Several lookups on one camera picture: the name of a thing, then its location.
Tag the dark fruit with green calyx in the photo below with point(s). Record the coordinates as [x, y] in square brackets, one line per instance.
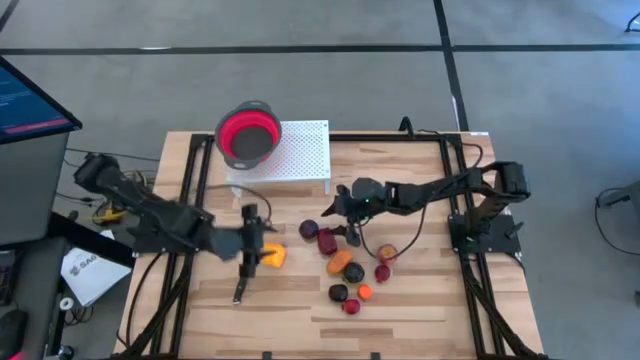
[353, 272]

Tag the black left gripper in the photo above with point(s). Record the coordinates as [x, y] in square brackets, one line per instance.
[230, 242]

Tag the black round fruit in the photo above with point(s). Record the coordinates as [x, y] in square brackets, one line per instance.
[338, 292]

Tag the black aluminium table frame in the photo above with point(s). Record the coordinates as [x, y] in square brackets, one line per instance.
[400, 137]

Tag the orange mango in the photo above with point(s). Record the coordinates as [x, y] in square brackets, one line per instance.
[339, 262]

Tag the red and yellow peach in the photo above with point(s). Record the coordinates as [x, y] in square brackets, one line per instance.
[385, 250]

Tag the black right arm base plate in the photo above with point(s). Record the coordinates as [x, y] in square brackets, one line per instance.
[505, 245]

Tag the grey furniture leg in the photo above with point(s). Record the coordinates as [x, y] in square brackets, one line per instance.
[620, 196]

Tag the small white tape roll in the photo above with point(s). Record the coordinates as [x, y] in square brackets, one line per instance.
[66, 303]

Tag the small black table bracket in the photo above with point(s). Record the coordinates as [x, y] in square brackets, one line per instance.
[267, 356]
[375, 356]

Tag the black computer mouse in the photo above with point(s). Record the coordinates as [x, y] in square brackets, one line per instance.
[11, 332]

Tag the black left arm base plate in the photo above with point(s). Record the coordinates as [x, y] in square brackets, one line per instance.
[145, 245]

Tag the black clamp mount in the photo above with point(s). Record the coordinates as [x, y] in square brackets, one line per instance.
[406, 127]

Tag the yellow bell pepper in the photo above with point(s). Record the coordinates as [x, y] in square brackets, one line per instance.
[275, 256]

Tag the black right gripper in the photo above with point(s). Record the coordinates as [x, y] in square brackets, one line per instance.
[365, 197]

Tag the bright red round fruit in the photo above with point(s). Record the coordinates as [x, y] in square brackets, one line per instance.
[351, 306]

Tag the white perforated metal rack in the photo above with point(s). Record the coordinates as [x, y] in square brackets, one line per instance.
[305, 155]

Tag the white printed booklet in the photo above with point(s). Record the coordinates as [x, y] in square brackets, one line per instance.
[95, 280]

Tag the computer monitor with blue screen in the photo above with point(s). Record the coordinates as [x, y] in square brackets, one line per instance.
[25, 110]

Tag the purple plum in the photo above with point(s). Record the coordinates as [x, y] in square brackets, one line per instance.
[308, 229]

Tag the elongated dark red fruit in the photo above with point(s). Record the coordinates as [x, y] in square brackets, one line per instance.
[327, 242]

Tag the small orange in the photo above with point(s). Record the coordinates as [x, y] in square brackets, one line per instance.
[365, 292]

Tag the red collapsible bowl grey rim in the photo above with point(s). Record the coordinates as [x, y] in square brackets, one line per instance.
[250, 142]

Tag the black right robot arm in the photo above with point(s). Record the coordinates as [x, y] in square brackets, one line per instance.
[440, 192]

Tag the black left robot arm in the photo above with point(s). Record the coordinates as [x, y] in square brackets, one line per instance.
[150, 205]

